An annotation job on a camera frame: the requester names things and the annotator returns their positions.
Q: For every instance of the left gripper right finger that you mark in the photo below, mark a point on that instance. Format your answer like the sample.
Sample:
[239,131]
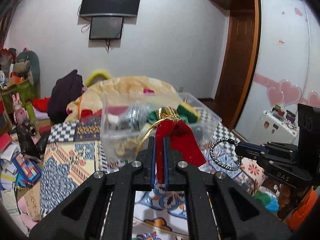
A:
[217,207]

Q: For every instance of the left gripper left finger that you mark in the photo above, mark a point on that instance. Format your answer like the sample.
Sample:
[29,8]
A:
[102,206]

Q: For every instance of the red velvet gift pouch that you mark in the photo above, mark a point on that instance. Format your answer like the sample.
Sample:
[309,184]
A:
[182,139]

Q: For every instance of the yellow sponge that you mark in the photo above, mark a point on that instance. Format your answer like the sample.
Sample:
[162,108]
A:
[189,112]

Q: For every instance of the silver metallic scrubber bag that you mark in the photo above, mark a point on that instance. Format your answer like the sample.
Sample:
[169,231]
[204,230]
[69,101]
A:
[134,117]

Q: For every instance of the white drawstring pouch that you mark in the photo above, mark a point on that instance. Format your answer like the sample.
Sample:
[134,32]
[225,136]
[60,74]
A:
[114,122]

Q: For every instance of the white sticker suitcase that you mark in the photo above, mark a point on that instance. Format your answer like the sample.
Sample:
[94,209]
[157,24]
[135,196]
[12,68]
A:
[275,126]

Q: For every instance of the orange sleeve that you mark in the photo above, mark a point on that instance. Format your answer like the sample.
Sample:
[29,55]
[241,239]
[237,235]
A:
[300,214]

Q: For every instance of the colourful geometric pencil case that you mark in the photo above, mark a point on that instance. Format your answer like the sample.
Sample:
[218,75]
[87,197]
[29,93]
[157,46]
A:
[28,169]

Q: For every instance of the white sliding door with hearts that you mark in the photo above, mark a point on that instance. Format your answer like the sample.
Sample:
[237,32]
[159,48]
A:
[287,68]

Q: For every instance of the clear plastic storage bin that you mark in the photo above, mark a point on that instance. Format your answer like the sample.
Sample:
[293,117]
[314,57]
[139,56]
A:
[120,146]

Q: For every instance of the pink bunny figurine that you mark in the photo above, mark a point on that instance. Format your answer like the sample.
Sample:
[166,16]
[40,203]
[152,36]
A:
[20,114]

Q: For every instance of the dark purple clothing pile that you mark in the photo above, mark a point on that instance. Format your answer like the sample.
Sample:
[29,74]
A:
[66,90]

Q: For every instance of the grey plush toy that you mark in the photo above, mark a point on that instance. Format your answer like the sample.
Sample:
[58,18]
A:
[27,65]

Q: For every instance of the brown wooden wardrobe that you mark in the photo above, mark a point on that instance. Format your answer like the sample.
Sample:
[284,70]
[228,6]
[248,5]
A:
[240,58]

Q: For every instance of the small black wall monitor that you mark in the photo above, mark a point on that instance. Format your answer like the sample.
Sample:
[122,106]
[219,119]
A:
[106,28]

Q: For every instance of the curved black wall television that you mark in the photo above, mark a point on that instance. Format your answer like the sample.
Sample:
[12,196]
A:
[123,8]

